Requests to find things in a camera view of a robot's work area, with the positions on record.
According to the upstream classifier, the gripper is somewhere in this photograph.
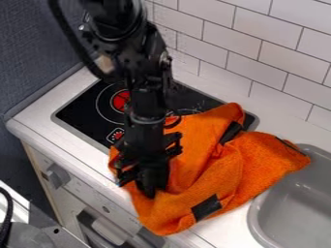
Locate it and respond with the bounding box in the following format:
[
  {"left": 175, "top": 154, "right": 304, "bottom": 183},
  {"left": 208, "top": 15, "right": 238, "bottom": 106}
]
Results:
[{"left": 112, "top": 110, "right": 184, "bottom": 200}]

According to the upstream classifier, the orange cloth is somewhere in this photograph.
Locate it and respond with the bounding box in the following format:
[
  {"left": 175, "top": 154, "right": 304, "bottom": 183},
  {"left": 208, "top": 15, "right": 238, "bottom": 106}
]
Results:
[{"left": 106, "top": 102, "right": 312, "bottom": 237}]

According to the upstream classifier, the toy stove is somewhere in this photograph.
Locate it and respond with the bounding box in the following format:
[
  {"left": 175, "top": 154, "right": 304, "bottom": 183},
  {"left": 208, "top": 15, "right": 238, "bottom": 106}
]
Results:
[{"left": 50, "top": 77, "right": 261, "bottom": 155}]

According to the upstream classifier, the toy sink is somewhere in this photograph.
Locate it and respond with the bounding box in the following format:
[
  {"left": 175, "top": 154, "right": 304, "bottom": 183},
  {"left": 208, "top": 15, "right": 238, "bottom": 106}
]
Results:
[{"left": 247, "top": 142, "right": 331, "bottom": 248}]

